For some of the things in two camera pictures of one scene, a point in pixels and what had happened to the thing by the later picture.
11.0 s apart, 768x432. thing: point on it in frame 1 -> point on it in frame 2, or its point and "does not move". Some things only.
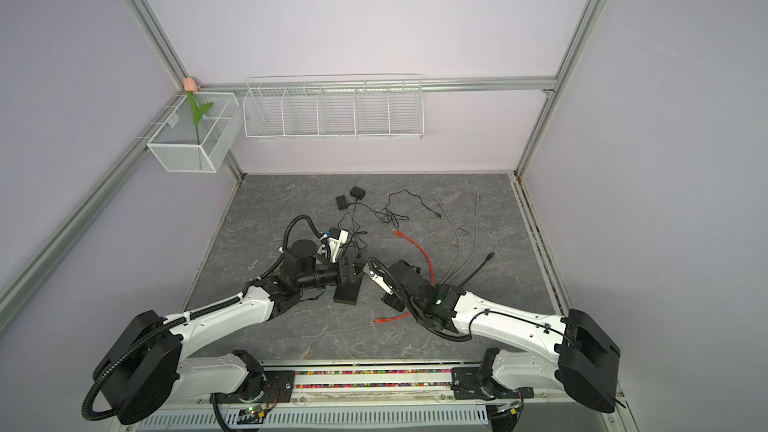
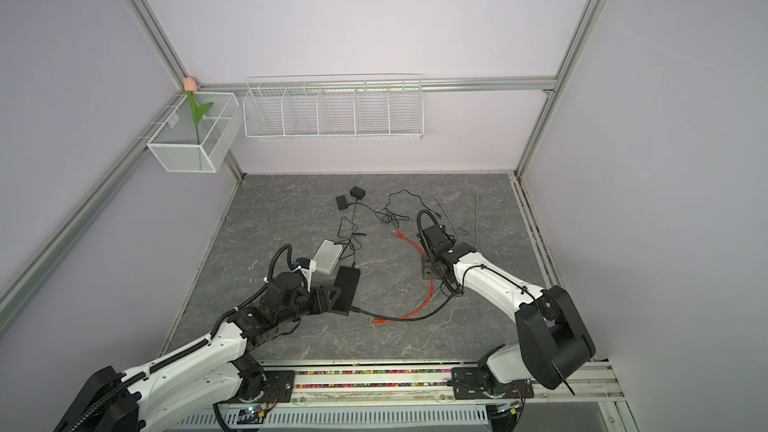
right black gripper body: x=393 y=301 -> x=428 y=267
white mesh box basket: x=183 y=145 does not move
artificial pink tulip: x=190 y=88 does not move
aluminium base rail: x=383 y=396 does not move
